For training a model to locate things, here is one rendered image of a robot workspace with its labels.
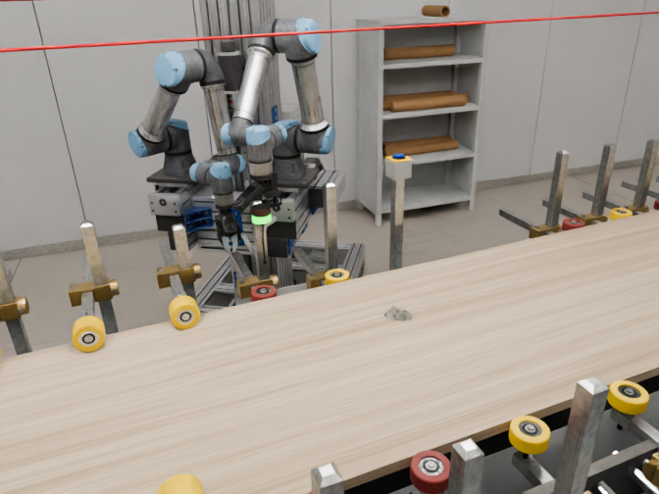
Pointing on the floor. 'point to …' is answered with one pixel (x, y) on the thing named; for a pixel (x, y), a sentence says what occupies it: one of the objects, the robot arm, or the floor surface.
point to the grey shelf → (415, 195)
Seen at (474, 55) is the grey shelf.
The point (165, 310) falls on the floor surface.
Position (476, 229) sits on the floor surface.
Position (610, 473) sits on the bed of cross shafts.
